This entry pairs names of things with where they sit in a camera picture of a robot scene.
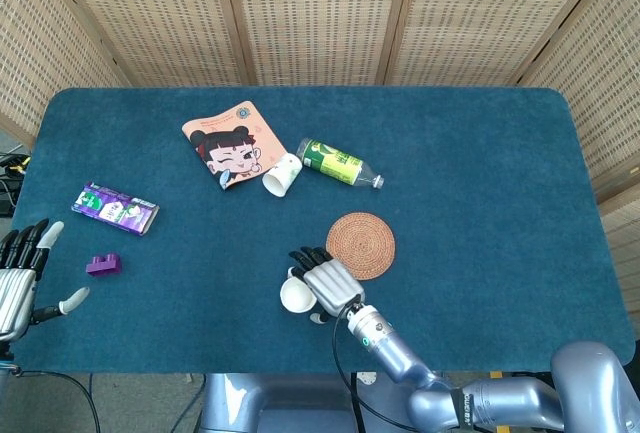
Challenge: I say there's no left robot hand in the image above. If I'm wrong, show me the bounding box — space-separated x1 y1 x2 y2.
0 217 91 345

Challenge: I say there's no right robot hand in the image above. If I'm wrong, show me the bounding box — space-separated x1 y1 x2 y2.
286 245 367 325

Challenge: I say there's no round brown woven coaster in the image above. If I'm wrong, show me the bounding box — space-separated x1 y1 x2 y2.
325 211 397 282

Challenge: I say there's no white paper cup with print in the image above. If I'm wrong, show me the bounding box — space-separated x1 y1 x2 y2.
261 152 304 199

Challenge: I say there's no purple toy building block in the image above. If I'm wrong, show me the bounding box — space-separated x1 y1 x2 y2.
85 253 124 278

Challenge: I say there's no black electronic equipment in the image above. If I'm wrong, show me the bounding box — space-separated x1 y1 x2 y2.
0 151 32 219

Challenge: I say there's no green label plastic bottle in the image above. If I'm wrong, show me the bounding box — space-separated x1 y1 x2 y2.
296 137 386 190

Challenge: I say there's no purple snack box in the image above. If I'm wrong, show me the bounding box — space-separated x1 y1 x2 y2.
70 182 161 237

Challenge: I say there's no blue-grey robot torso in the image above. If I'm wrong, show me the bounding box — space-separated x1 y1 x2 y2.
197 371 421 433

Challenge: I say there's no blue table mat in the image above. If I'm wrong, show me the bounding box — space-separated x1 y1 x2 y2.
8 85 637 374

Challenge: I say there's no bamboo folding screen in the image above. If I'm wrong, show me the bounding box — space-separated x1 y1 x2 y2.
0 0 640 314

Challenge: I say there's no black cable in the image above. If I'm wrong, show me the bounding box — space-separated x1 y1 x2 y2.
19 371 104 433

